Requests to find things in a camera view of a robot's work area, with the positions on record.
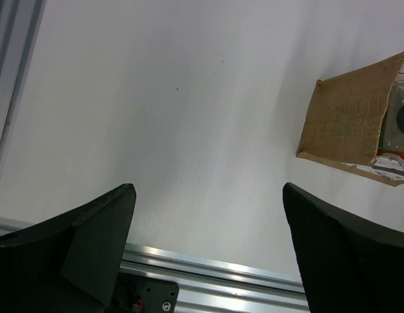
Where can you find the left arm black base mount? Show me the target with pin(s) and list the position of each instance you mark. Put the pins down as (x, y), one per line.
(142, 294)

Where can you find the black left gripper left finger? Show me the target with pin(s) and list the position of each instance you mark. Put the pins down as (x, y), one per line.
(68, 263)

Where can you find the burlap canvas tote bag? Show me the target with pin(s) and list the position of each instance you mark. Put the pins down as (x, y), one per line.
(344, 119)

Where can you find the clear jar with dark lid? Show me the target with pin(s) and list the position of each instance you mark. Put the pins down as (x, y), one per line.
(392, 131)

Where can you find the aluminium rail frame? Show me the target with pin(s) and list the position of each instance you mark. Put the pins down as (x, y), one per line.
(216, 286)

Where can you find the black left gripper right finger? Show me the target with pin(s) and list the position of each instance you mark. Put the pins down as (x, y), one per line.
(347, 263)

